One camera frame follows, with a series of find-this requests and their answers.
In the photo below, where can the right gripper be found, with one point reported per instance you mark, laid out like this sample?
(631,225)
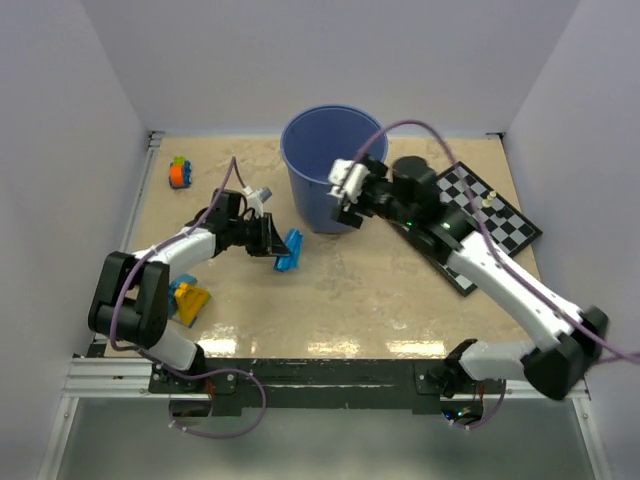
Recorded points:
(378,173)

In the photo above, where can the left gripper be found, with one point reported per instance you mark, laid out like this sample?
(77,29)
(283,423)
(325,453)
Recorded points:
(269,242)

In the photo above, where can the blue trash bag roll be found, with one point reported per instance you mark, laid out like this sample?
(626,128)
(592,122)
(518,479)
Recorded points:
(293,241)

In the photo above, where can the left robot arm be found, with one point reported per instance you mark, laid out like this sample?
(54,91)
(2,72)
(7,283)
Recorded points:
(130,302)

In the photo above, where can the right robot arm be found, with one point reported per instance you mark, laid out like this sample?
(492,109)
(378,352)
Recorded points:
(564,340)

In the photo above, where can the blue plastic trash bin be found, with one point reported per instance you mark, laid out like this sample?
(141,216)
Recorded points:
(309,144)

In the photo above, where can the yellow blue toy block pile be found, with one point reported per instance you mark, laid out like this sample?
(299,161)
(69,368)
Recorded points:
(186,299)

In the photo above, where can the black white chessboard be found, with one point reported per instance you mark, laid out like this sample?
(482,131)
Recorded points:
(512,234)

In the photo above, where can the orange blue toy car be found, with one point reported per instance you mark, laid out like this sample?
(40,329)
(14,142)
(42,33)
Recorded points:
(179,176)

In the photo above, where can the white chess piece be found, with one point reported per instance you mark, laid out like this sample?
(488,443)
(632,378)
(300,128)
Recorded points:
(489,200)

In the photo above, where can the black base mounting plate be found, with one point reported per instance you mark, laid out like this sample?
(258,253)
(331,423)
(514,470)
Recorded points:
(360,384)

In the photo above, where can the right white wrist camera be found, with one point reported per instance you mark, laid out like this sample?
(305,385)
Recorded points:
(346,179)

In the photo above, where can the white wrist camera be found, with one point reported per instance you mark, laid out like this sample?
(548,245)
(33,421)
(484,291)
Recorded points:
(346,179)
(256,199)

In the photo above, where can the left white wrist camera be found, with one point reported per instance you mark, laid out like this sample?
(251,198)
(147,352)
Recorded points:
(256,199)

